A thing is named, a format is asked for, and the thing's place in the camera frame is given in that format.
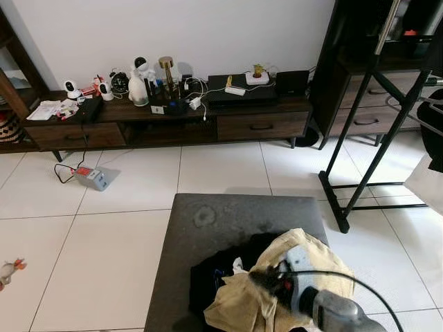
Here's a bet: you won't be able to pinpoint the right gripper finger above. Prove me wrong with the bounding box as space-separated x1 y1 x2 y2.
249 267 278 299

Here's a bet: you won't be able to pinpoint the beige knit garment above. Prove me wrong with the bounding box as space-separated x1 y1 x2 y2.
204 228 356 332

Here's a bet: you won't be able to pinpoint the black garment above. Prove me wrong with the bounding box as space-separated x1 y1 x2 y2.
188 233 284 332

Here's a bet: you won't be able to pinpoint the dark grey ottoman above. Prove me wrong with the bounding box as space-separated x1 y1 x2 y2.
144 193 332 332

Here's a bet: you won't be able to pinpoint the round black floor object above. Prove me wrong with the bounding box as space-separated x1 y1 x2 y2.
294 124 321 148

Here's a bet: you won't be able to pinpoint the dark wood TV cabinet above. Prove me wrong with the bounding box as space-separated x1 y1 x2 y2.
24 73 312 163

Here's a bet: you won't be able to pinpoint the low black device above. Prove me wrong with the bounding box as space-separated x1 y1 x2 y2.
161 99 190 116

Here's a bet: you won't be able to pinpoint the black speaker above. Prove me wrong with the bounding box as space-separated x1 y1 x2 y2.
275 70 311 97

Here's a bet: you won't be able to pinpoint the small plant white pot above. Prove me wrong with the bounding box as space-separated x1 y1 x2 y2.
245 64 271 86

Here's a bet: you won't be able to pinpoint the black shirt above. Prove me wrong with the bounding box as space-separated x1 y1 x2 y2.
417 97 443 174

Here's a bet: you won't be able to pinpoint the dark bottle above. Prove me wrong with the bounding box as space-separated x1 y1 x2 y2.
149 77 164 102

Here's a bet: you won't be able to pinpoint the white vase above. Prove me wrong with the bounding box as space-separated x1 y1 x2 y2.
128 69 150 107

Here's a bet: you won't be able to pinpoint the gold table lamp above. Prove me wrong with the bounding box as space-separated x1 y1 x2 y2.
157 56 176 99

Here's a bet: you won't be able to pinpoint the small black box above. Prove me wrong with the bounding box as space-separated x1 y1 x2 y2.
75 97 105 125

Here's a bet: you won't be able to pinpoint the black round clock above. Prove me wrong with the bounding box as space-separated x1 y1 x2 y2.
110 71 131 97

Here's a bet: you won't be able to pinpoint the white robot figurine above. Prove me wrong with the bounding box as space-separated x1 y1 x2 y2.
133 56 158 82

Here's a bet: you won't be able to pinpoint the white and red toy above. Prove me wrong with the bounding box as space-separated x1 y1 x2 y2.
0 258 28 290

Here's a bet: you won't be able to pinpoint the red and white trinket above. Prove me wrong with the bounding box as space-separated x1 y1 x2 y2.
82 75 103 98

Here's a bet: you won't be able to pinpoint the white papers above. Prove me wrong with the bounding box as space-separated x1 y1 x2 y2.
26 100 78 122

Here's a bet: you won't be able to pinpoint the woven basket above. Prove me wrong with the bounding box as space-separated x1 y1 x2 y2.
0 111 25 145

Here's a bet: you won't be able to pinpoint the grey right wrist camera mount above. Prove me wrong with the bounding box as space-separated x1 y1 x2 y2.
282 246 325 313

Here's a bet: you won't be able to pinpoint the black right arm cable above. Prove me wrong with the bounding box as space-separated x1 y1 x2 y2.
275 268 406 332

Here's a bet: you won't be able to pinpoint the black clothes rack silver rail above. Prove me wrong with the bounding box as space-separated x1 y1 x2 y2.
318 0 443 234

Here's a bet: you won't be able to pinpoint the grey power box red switch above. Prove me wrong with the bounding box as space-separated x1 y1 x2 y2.
73 166 111 192

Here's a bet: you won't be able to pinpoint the black floor power cable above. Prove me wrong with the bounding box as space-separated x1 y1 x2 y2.
54 147 87 185

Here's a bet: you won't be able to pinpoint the small white round camera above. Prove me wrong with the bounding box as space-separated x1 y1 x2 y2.
97 82 116 102

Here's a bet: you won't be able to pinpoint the white security camera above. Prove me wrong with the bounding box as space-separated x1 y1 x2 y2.
64 80 83 100

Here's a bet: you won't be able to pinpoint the brown wooden shelf frame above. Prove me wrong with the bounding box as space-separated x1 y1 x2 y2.
0 7 51 154

